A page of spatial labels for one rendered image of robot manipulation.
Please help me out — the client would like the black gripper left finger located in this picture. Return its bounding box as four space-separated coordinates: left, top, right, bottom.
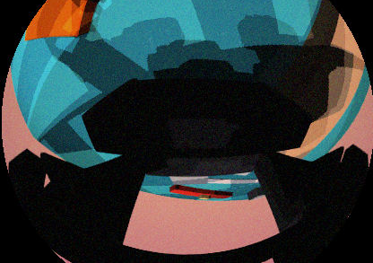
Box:
39 153 146 244

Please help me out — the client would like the tan wooden floor panel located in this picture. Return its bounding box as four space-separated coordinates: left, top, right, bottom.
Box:
275 0 365 159

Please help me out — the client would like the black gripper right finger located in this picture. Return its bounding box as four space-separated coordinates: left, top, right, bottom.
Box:
254 146 344 233

